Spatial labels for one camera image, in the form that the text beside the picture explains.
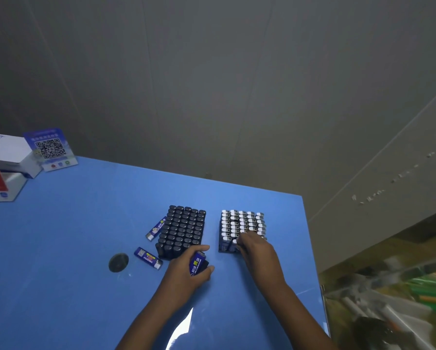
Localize person's right hand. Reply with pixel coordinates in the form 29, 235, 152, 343
235, 230, 288, 295

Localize blue code sign stand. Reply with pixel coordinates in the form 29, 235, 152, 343
23, 127, 79, 173

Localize white cardboard box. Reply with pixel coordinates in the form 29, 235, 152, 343
0, 133, 43, 179

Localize black grid tray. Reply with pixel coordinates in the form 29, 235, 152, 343
218, 210, 267, 254
155, 205, 207, 261

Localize row of blue lighters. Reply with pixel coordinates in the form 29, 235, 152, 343
219, 210, 267, 252

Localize row of black lighters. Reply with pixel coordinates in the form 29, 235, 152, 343
156, 205, 207, 259

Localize person's left forearm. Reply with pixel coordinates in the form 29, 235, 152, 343
115, 287, 186, 350

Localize dark round disc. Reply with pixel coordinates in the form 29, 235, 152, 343
108, 253, 130, 273

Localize person's left hand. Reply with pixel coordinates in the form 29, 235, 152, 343
160, 245, 216, 302

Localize crumpled clear plastic bags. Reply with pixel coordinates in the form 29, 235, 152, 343
323, 258, 436, 350

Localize person's right forearm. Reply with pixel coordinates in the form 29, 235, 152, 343
270, 282, 339, 350

